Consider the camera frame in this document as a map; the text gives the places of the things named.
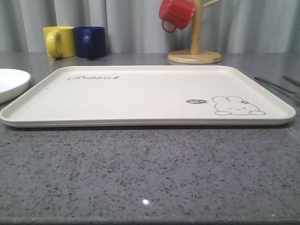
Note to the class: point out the wooden mug tree stand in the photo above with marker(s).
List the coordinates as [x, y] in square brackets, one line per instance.
[194, 55]

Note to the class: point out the cream rabbit serving tray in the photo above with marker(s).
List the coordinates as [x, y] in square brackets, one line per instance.
[82, 96]

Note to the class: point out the white round plate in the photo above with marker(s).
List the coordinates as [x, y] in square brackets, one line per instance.
[13, 83]

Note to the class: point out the red mug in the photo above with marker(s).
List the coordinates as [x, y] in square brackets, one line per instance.
[176, 14]

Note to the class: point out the dark blue mug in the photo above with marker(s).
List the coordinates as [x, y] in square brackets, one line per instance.
[90, 42]

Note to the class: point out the grey curtain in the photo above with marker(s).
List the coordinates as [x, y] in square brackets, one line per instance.
[133, 26]

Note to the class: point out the silver chopstick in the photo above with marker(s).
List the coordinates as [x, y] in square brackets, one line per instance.
[292, 80]

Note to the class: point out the yellow mug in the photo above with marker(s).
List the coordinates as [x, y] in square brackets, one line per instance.
[59, 41]

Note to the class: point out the silver fork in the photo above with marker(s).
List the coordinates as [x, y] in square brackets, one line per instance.
[276, 85]

